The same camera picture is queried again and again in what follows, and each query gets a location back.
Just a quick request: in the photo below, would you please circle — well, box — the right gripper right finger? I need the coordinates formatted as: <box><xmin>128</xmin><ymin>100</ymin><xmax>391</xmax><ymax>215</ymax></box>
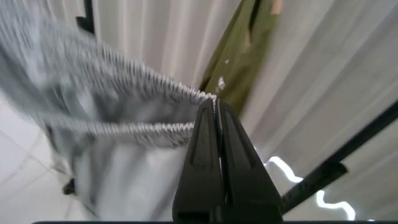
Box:
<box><xmin>216</xmin><ymin>100</ymin><xmax>284</xmax><ymax>223</ymax></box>

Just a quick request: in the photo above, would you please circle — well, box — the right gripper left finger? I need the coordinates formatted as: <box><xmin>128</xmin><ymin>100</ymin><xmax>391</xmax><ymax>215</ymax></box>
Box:
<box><xmin>172</xmin><ymin>98</ymin><xmax>226</xmax><ymax>223</ymax></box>

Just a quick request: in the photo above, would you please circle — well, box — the black clothes rack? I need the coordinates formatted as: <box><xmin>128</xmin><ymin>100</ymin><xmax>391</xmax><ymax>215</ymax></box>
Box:
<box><xmin>62</xmin><ymin>0</ymin><xmax>398</xmax><ymax>215</ymax></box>

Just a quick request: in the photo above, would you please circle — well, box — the pale grey garment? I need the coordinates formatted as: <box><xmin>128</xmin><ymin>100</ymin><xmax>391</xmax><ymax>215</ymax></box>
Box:
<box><xmin>0</xmin><ymin>0</ymin><xmax>218</xmax><ymax>222</ymax></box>

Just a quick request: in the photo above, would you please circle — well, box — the green shirt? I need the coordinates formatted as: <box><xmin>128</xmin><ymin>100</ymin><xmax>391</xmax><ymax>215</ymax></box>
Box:
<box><xmin>198</xmin><ymin>0</ymin><xmax>282</xmax><ymax>118</ymax></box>

